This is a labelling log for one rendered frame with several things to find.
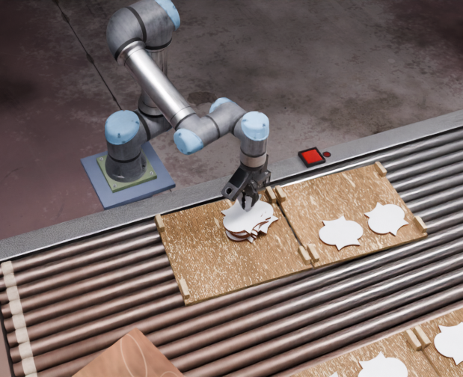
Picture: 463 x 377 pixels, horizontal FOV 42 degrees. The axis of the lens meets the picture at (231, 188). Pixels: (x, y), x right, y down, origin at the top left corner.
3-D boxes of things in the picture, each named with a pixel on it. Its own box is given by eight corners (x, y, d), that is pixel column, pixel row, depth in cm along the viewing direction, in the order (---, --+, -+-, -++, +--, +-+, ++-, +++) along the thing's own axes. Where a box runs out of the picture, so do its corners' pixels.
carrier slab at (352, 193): (271, 191, 211) (272, 188, 210) (375, 166, 222) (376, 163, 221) (314, 269, 189) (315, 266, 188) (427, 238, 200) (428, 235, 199)
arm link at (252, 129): (255, 105, 169) (276, 120, 165) (252, 134, 177) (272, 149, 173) (233, 116, 165) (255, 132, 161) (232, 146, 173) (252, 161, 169)
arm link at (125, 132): (100, 146, 213) (96, 117, 203) (132, 129, 219) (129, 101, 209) (120, 166, 208) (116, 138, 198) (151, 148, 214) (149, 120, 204)
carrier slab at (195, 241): (153, 220, 200) (153, 217, 199) (268, 191, 211) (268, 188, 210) (185, 307, 178) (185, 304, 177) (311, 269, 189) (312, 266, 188)
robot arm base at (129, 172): (99, 159, 222) (96, 141, 215) (137, 146, 228) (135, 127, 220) (115, 188, 214) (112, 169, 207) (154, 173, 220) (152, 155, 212)
